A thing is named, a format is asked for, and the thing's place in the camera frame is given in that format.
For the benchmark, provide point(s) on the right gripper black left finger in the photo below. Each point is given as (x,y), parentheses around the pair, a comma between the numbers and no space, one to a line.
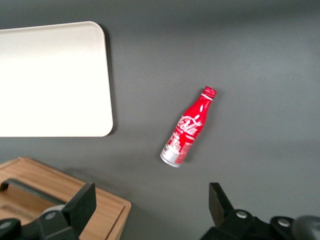
(80,202)

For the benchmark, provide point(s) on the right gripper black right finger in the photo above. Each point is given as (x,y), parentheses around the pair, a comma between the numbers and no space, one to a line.
(220,207)

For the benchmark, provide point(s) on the wooden two-drawer cabinet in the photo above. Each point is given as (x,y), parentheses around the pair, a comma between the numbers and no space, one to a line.
(100,207)

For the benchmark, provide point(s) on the red coca-cola aluminium bottle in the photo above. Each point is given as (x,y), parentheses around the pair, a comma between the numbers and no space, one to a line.
(186,130)

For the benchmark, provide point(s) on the beige rectangular plastic tray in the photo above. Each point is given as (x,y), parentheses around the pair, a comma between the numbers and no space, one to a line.
(52,80)

